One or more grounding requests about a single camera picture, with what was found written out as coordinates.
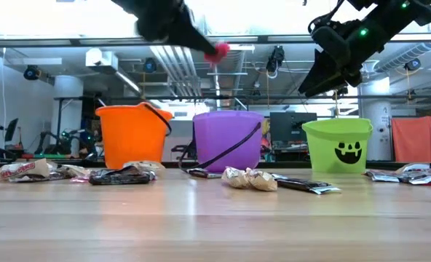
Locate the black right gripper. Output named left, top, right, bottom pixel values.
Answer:
left=298, top=9, right=421, bottom=99

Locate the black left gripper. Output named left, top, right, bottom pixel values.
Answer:
left=109, top=0, right=219, bottom=56

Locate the green plastic halloween bucket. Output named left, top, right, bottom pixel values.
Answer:
left=301, top=118, right=373, bottom=174

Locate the purple plastic halloween bucket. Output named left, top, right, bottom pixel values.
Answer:
left=178, top=111, right=266, bottom=174

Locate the orange plastic halloween bucket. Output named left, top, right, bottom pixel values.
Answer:
left=95, top=101, right=173, bottom=170

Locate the red and silver candy wrapper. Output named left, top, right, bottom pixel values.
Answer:
left=408, top=175, right=431, bottom=187

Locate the black computer monitor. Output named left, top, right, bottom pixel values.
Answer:
left=269, top=111, right=317, bottom=145

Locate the white round pillar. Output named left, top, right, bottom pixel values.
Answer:
left=53, top=75, right=84, bottom=154
left=360, top=78, right=393, bottom=162

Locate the orange-red hanging cloth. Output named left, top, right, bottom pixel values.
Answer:
left=392, top=116, right=431, bottom=163

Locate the clear plastic wrapper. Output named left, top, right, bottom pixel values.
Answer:
left=395, top=162, right=431, bottom=176

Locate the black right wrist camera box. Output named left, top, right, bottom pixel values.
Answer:
left=308, top=14, right=352, bottom=66

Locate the black ceiling-hung camera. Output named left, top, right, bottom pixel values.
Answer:
left=142, top=57, right=159, bottom=74
left=404, top=57, right=422, bottom=72
left=23, top=64, right=42, bottom=82
left=265, top=45, right=286, bottom=74

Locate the silver ceiling air duct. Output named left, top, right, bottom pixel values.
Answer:
left=373, top=39, right=431, bottom=74

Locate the black aluminium table frame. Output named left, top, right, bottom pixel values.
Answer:
left=0, top=159, right=431, bottom=171

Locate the black overhead frame beam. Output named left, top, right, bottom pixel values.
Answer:
left=0, top=34, right=431, bottom=49

